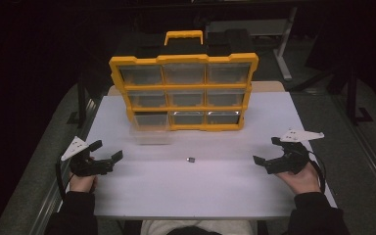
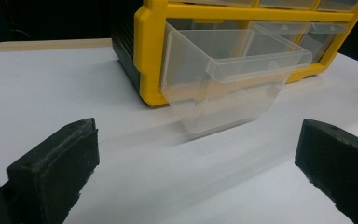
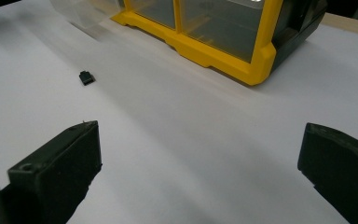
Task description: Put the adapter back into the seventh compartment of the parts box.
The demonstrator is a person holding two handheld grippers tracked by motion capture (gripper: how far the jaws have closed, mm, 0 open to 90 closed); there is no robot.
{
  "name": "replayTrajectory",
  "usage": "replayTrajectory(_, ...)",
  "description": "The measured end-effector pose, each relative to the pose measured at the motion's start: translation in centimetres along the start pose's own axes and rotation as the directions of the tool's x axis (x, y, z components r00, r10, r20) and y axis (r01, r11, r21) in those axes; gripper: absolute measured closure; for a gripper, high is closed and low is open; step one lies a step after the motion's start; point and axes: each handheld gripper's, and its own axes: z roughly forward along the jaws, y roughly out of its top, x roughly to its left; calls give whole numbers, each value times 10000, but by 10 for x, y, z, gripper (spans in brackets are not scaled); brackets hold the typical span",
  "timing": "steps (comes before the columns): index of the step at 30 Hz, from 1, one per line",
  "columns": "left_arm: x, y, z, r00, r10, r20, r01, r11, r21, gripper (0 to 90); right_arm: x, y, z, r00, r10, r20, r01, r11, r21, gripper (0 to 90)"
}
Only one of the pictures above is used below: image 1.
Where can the set of closed clear drawers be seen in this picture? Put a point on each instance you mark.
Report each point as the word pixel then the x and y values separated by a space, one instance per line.
pixel 186 98

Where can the pulled-out clear plastic drawer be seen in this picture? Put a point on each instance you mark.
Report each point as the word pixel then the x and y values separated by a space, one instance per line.
pixel 151 130

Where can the yellow black drawer organizer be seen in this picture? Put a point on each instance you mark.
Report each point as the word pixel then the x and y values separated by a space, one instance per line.
pixel 184 85

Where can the aluminium rail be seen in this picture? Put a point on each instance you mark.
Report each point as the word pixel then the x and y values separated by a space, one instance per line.
pixel 365 147
pixel 62 176

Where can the black metal stand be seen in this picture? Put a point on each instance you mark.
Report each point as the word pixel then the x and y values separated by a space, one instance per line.
pixel 352 98
pixel 82 104

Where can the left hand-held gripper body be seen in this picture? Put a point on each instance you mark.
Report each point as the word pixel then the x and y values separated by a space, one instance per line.
pixel 84 166

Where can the white metal desk frame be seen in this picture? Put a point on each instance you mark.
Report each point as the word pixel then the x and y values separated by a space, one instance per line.
pixel 282 49

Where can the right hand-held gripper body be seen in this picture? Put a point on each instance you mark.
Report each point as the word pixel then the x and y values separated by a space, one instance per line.
pixel 290 160

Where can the small metal part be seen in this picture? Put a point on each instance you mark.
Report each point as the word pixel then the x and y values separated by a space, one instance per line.
pixel 191 159

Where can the person's right hand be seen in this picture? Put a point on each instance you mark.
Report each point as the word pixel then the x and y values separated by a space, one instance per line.
pixel 302 181

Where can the person's light-clothed torso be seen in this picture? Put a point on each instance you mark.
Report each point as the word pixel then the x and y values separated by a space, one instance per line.
pixel 196 227

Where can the person's left hand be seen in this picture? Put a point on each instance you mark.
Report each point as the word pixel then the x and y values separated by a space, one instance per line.
pixel 83 183

